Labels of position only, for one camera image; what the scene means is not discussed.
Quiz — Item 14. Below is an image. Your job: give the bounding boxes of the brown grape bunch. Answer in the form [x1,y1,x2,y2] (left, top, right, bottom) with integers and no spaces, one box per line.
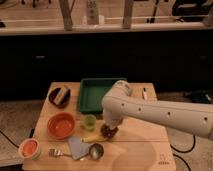
[101,124,118,139]

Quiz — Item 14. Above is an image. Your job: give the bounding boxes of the black device on floor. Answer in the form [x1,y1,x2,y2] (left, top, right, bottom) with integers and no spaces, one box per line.
[186,91,211,104]

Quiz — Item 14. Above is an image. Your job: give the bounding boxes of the metal measuring scoop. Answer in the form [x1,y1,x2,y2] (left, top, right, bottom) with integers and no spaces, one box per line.
[80,143,104,160]

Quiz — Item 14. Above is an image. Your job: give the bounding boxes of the black cable on floor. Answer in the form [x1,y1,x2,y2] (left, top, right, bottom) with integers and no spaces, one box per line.
[170,134,198,155]

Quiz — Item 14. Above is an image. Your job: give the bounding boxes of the white handled black spoon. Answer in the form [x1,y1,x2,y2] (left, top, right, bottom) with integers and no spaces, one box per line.
[142,88,148,100]

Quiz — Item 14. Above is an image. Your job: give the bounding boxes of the red bowl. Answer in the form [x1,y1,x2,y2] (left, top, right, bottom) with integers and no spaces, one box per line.
[47,112,76,140]

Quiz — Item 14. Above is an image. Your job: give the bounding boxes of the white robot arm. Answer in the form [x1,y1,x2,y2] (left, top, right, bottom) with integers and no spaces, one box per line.
[102,80,213,141]

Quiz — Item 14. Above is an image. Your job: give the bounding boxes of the grey cloth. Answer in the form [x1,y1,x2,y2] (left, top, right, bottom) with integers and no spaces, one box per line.
[68,136,90,160]

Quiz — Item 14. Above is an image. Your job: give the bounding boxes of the metal fork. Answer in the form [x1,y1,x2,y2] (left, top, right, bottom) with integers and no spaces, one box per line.
[48,149,70,158]

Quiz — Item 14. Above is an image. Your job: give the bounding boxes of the small green cup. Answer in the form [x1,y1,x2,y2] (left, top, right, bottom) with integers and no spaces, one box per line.
[83,114,96,131]

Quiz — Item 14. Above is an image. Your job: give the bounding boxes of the beige sponge block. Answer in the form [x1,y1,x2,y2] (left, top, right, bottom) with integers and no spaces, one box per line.
[54,87,68,104]

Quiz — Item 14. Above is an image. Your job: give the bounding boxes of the orange cup with rim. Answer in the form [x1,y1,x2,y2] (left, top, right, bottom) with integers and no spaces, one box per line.
[18,138,41,160]

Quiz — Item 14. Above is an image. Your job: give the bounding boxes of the green plastic tray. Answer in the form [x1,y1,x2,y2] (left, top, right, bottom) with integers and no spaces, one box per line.
[78,78,118,114]

